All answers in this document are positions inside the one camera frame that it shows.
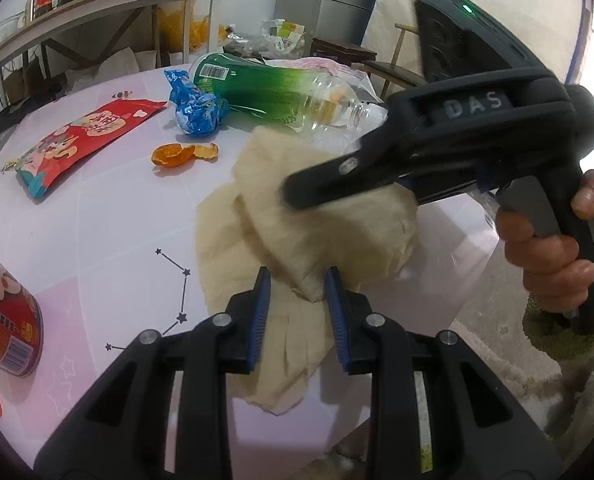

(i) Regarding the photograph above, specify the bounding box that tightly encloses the person's right hand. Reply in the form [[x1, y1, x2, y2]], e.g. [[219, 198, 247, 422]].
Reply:
[[496, 169, 594, 315]]

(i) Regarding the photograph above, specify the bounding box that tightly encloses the pile of plastic bags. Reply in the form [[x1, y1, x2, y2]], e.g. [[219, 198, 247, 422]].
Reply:
[[224, 19, 310, 58]]

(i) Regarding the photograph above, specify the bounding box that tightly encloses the person's right forearm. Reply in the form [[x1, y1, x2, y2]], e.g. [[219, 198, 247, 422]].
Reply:
[[522, 294, 594, 438]]

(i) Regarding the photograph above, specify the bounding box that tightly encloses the dark wooden stool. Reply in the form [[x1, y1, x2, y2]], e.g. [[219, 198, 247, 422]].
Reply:
[[309, 37, 378, 68]]

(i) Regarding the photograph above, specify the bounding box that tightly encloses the wooden chair with dark seat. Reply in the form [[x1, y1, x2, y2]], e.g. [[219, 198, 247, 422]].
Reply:
[[364, 22, 428, 101]]

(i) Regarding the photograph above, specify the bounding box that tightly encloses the red drink can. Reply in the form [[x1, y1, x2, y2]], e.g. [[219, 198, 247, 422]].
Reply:
[[0, 237, 44, 378]]

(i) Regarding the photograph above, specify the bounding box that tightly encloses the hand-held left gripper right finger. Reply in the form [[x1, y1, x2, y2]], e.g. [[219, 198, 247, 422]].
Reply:
[[323, 266, 565, 480]]

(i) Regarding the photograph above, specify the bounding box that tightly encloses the blue crumpled wrapper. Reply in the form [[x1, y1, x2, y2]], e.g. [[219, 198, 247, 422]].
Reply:
[[164, 69, 231, 137]]

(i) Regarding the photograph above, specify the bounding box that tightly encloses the red cartoon snack packet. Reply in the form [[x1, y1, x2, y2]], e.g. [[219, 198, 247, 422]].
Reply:
[[16, 99, 168, 200]]

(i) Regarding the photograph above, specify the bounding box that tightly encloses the white pillow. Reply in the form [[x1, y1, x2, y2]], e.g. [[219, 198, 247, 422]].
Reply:
[[64, 47, 158, 93]]

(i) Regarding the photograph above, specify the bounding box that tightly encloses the yellow plastic bag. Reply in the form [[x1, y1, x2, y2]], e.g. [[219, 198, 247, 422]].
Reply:
[[157, 2, 228, 53]]

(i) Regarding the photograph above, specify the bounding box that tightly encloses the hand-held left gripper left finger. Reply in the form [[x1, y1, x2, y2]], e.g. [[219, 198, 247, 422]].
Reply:
[[33, 266, 273, 480]]

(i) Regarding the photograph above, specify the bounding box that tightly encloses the green label plastic bottle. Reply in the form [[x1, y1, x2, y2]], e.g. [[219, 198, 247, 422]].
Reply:
[[188, 51, 390, 136]]

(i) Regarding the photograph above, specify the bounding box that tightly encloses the beige paper napkin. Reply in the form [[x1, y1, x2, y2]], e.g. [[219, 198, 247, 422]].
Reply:
[[196, 125, 420, 416]]

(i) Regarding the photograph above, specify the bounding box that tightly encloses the pink and white plastic bag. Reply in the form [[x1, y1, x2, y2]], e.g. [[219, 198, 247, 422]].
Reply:
[[272, 57, 380, 106]]

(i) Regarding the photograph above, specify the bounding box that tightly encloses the small cardboard box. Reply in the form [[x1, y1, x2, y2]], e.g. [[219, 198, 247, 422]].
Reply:
[[2, 65, 43, 106]]

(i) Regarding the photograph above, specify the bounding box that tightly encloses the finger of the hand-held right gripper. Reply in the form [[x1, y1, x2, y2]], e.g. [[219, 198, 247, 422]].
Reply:
[[283, 132, 420, 212]]

